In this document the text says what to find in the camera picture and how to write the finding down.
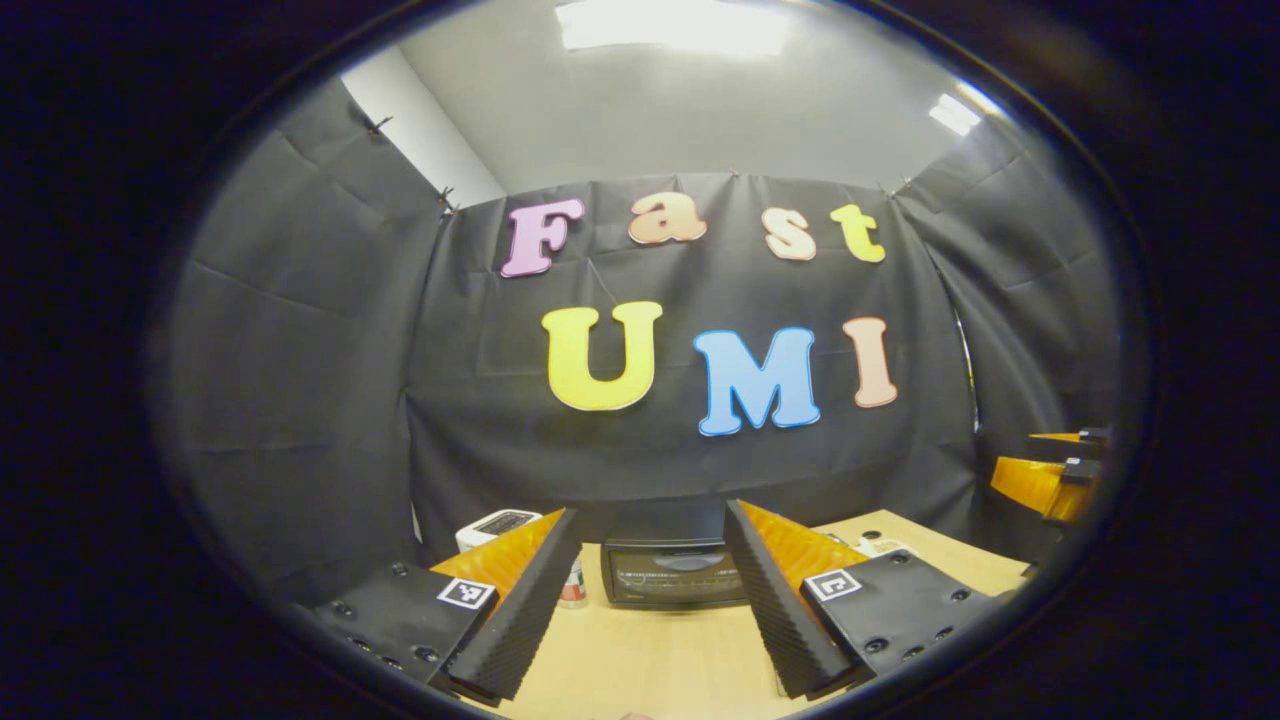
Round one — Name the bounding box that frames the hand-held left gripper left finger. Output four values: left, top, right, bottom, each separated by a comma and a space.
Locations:
305, 508, 583, 704

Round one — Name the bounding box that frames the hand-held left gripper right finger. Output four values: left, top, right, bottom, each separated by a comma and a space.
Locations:
722, 498, 996, 699

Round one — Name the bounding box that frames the black electric oven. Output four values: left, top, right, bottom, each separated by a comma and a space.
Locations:
600, 500, 751, 609

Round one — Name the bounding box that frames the white toaster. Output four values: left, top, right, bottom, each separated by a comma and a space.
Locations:
455, 508, 543, 553

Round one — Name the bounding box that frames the black backdrop cloth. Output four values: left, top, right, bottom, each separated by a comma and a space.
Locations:
160, 75, 1121, 601

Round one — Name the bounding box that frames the small ceiling light panel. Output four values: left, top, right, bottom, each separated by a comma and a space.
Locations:
928, 92, 986, 136

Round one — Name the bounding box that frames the large ceiling light panel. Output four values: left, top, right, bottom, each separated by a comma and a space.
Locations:
555, 0, 791, 56

